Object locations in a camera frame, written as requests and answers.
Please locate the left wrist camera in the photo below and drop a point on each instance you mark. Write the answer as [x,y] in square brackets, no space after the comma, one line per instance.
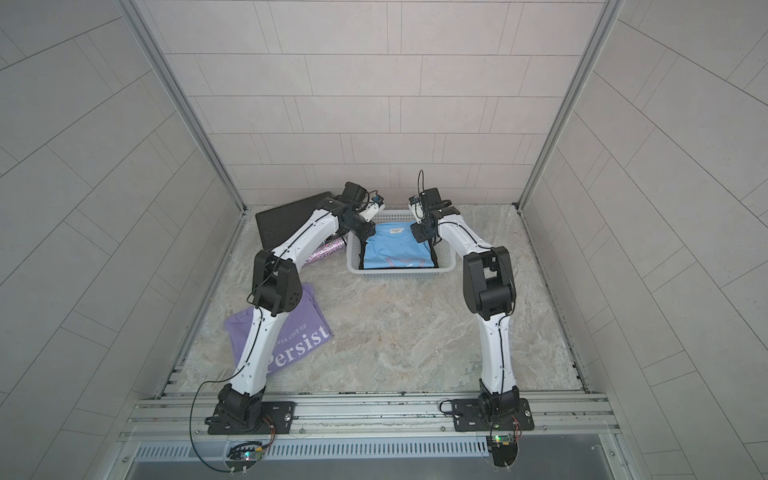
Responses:
[372,208]

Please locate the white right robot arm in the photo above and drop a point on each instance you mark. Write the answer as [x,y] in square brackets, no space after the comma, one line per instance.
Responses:
[489,292]

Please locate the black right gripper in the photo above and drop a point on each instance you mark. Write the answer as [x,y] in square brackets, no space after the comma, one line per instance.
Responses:
[425,228]

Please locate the purple Persist t-shirt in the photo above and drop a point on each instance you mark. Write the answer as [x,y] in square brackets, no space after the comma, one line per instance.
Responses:
[304,330]

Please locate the aluminium corner profile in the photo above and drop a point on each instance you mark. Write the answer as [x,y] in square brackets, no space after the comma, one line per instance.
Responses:
[139,29]
[596,41]

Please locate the right circuit board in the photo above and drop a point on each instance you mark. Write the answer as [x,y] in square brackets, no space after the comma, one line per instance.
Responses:
[503,450]

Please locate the aluminium corner profile left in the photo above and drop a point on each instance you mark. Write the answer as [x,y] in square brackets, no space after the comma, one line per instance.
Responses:
[139,29]

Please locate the black briefcase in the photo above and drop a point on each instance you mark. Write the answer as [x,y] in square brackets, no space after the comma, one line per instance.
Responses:
[278,224]

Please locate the purple glitter cylinder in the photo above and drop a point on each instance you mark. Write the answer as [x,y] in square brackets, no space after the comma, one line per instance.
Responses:
[327,249]

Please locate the white plastic laundry basket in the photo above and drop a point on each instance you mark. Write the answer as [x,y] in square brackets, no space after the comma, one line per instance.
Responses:
[389,216]

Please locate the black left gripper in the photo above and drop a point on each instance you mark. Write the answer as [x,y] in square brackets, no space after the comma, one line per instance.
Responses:
[362,227]

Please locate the aluminium corner profile right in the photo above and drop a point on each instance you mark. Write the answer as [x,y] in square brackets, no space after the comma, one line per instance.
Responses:
[596,41]

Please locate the left circuit board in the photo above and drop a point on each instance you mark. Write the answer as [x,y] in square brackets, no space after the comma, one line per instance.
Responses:
[242,457]

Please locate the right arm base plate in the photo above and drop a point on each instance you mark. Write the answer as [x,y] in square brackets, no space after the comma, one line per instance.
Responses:
[469,415]

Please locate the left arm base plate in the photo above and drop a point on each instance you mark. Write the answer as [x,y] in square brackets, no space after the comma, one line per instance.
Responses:
[251,418]

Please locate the aluminium front rail frame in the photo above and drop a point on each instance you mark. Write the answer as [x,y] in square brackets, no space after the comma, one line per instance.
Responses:
[375,436]

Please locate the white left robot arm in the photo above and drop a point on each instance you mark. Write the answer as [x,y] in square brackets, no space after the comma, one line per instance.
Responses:
[277,290]

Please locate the light blue t-shirt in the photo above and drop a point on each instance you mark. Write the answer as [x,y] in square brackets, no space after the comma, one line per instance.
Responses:
[393,246]

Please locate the circuit board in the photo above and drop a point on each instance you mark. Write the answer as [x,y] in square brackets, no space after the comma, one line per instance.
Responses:
[242,457]
[503,450]

